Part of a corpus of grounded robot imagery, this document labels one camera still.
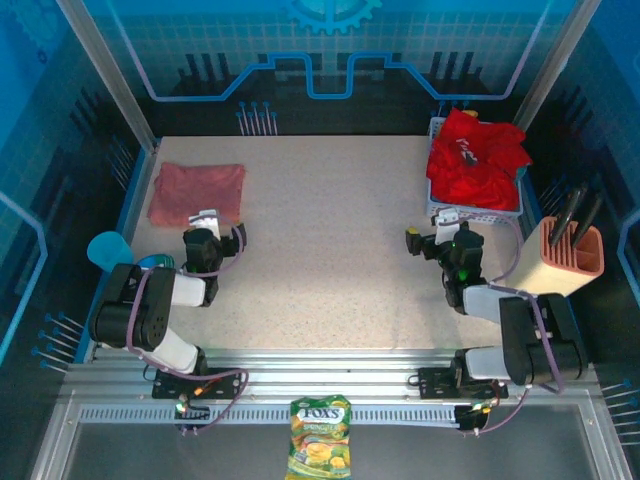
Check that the white perforated plastic basket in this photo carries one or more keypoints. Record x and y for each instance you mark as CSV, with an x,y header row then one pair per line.
x,y
475,214

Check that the teal garment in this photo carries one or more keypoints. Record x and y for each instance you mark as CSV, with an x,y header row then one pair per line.
x,y
521,171

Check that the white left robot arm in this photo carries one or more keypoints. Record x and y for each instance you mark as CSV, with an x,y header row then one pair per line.
x,y
150,310

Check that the teal plastic cup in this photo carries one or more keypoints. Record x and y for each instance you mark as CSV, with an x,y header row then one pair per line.
x,y
107,252

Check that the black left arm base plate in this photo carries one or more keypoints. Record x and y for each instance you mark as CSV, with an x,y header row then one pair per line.
x,y
225,382

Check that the yellow garment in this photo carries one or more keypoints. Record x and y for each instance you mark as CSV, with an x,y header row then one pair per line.
x,y
470,113

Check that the beige and pink knife block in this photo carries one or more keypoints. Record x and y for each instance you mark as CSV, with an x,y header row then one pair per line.
x,y
545,270

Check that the aluminium frame post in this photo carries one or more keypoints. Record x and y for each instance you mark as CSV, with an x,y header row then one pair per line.
x,y
545,65
110,75

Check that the pink t-shirt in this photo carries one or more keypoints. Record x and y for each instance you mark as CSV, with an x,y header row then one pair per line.
x,y
195,190

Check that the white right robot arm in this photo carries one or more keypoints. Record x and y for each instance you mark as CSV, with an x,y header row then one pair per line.
x,y
530,340

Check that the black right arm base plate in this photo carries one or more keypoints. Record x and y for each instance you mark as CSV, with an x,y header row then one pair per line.
x,y
435,382

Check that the aluminium frame rail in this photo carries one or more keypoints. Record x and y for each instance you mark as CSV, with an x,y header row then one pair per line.
x,y
325,375

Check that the red t-shirt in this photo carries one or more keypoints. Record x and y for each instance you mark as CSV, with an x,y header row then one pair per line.
x,y
475,170

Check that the green candy bag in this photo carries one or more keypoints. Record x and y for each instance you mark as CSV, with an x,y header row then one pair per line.
x,y
320,435

